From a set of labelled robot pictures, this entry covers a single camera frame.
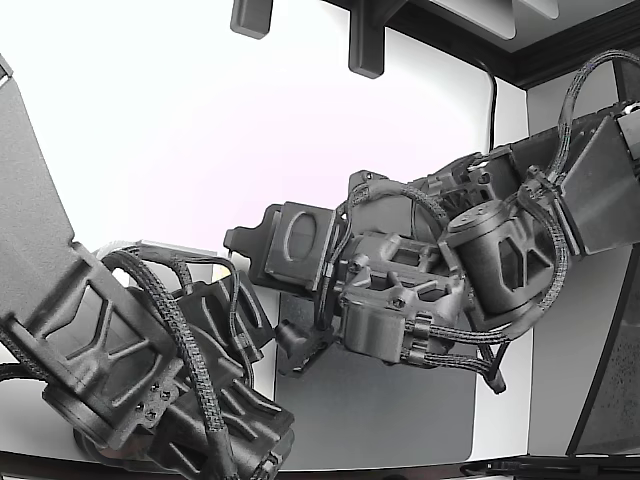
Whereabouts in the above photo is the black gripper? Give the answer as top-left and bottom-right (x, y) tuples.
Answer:
(177, 269), (277, 365)
(223, 201), (336, 301)

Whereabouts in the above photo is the gray mat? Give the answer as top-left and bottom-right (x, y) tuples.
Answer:
(273, 292), (476, 461)

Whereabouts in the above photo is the large white panel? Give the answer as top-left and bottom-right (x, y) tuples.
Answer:
(429, 0), (519, 42)

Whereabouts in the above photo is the small white panel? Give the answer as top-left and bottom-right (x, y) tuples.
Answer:
(519, 0), (562, 21)

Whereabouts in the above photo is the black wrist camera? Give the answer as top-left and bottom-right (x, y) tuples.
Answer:
(276, 318), (334, 377)

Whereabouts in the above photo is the black braided cable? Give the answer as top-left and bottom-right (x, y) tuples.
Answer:
(549, 48), (640, 176)
(97, 247), (241, 480)

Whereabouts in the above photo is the short black bracket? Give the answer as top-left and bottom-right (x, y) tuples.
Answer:
(229, 0), (275, 40)

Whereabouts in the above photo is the long black bracket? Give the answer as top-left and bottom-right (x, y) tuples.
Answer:
(348, 0), (387, 80)

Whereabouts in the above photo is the thin black cable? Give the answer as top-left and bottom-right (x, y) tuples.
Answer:
(472, 55), (499, 151)

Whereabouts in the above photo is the black frame beam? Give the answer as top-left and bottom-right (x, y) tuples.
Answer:
(319, 0), (640, 91)

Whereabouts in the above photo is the black frame leg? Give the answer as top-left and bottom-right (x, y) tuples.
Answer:
(566, 269), (640, 457)

